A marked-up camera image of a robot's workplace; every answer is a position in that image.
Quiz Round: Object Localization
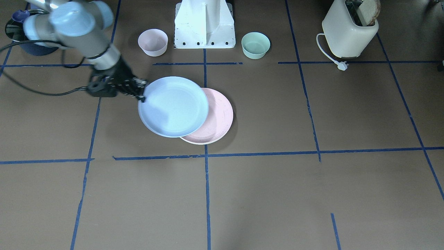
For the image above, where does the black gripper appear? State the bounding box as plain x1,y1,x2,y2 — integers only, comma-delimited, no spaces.
91,57,147,103

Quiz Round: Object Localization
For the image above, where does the blue plate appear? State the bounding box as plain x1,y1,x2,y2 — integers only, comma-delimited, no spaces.
138,76,209,138

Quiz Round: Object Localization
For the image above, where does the pink plate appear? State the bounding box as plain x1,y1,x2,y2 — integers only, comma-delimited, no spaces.
181,87,234,145

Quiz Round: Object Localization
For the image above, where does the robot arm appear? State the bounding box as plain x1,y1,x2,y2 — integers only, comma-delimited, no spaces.
23,0,147,102

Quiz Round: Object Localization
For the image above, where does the pink bowl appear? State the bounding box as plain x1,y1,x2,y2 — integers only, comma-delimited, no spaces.
138,29,168,57

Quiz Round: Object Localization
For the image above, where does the white pole with base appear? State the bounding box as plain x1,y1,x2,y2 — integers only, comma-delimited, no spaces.
173,0,236,49

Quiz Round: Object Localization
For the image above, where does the green bowl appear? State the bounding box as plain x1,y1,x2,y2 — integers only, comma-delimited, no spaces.
241,32,271,60

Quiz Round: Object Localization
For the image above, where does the dark blue saucepan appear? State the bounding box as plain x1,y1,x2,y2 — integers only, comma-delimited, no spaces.
5,9,58,56

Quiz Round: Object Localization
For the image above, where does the blue scoop in saucepan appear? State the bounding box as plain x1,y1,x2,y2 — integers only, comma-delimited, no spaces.
12,10,31,23

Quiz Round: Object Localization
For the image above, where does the cream toaster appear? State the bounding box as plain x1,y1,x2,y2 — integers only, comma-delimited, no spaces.
322,0,379,58

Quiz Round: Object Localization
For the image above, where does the bread slice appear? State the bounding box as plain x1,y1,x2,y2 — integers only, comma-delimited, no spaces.
357,0,381,26

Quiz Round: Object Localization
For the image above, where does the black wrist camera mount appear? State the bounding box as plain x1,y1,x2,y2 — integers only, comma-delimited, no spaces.
86,77,117,98

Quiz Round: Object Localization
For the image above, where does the black camera cable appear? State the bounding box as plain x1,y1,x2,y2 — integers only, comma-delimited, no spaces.
0,39,91,97

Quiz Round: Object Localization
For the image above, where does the white power plug cable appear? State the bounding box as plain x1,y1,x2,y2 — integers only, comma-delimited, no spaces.
316,33,349,72

